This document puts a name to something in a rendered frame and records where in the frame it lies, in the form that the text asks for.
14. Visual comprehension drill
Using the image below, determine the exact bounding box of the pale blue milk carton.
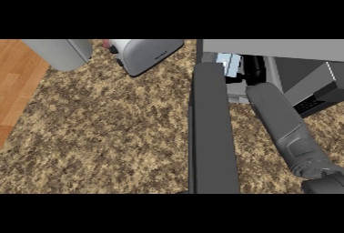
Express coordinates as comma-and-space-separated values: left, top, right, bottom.
216, 53, 242, 77

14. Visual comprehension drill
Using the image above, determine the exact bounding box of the pale grey toaster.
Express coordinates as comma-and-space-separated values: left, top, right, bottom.
109, 39, 186, 78

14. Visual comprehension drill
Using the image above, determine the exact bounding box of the grey microwave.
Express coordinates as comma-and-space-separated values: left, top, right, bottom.
195, 39, 344, 118

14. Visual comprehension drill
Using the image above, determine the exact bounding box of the grey rounded appliance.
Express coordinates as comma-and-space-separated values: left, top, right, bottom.
21, 39, 95, 73

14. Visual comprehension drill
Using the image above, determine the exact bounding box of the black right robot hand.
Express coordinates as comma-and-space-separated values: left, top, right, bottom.
225, 55, 269, 89

